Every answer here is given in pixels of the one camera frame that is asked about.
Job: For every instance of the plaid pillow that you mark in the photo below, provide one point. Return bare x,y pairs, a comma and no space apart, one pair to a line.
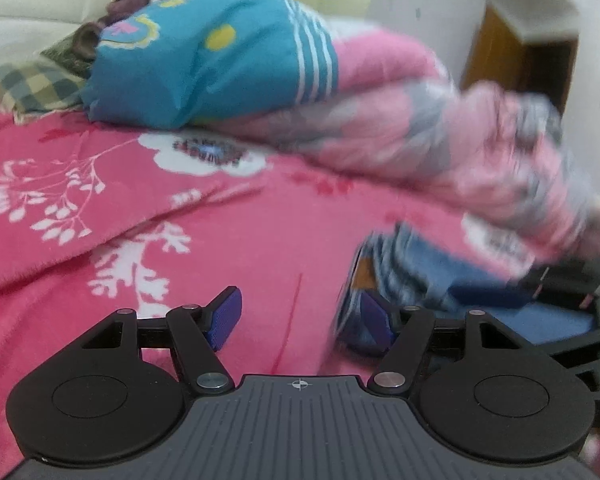
30,85

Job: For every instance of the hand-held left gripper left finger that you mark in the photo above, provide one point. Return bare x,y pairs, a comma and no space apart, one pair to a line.
225,317

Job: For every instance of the pink grey teal quilt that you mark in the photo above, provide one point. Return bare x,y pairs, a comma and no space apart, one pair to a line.
380,110

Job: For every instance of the blue jeans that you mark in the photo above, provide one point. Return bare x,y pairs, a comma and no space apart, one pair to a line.
420,270

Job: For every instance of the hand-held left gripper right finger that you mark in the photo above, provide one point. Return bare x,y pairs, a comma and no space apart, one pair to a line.
375,325

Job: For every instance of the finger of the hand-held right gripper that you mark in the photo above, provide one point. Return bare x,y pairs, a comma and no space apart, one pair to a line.
555,285
585,345

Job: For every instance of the green camouflage cloth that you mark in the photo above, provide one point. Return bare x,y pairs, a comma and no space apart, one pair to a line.
67,52

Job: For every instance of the pink floral blanket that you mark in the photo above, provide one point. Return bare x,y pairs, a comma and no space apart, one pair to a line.
230,220

